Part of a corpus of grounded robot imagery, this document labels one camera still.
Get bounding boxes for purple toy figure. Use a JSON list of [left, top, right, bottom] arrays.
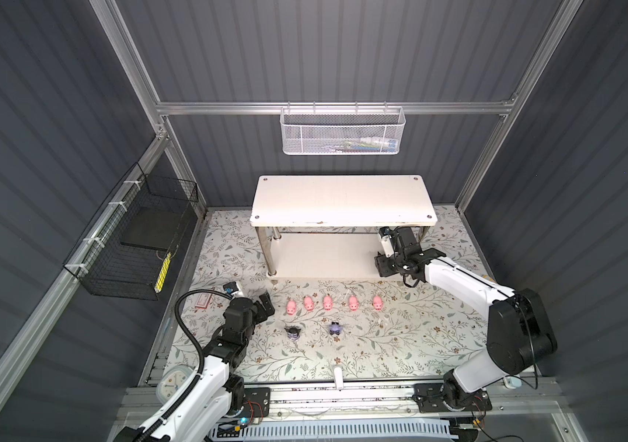
[[329, 322, 342, 336]]

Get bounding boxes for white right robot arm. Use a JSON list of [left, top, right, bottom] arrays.
[[375, 227, 557, 411]]

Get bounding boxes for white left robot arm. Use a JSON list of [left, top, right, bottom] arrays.
[[114, 289, 275, 441]]

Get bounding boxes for white two-tier shelf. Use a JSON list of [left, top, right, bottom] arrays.
[[251, 175, 437, 281]]

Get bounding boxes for red card pack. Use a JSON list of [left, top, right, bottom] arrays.
[[194, 293, 213, 309]]

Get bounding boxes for pink pig toy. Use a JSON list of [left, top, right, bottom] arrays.
[[348, 296, 359, 311], [303, 297, 315, 311], [372, 296, 383, 311], [322, 295, 334, 311], [286, 300, 297, 316]]

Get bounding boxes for items in mesh basket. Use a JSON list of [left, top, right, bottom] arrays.
[[324, 137, 400, 155]]

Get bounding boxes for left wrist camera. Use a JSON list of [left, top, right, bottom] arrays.
[[223, 281, 245, 298]]

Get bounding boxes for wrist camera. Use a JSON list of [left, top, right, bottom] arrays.
[[223, 281, 245, 298], [378, 227, 394, 257]]

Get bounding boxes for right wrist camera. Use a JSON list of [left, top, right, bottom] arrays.
[[378, 227, 394, 257]]

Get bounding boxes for black wire wall basket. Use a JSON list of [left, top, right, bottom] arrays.
[[63, 167, 200, 301]]

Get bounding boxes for white wire mesh basket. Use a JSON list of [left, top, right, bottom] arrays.
[[279, 106, 406, 156]]

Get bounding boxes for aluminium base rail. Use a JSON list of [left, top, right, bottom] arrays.
[[260, 378, 566, 421]]

